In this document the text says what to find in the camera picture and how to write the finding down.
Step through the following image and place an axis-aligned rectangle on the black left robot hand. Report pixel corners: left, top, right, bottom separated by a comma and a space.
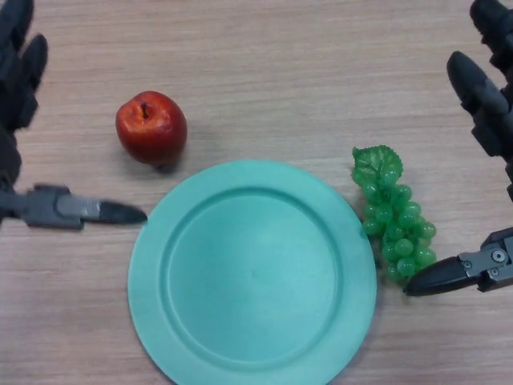
0, 0, 148, 232

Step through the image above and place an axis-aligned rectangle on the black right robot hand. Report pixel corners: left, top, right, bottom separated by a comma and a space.
403, 0, 513, 298

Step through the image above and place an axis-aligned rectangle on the red apple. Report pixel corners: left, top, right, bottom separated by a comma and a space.
115, 91, 188, 168

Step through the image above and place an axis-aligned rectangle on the green round plate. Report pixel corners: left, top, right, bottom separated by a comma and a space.
127, 160, 378, 385

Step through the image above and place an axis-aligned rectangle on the green plastic grape bunch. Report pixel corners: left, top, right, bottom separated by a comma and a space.
351, 144, 438, 286

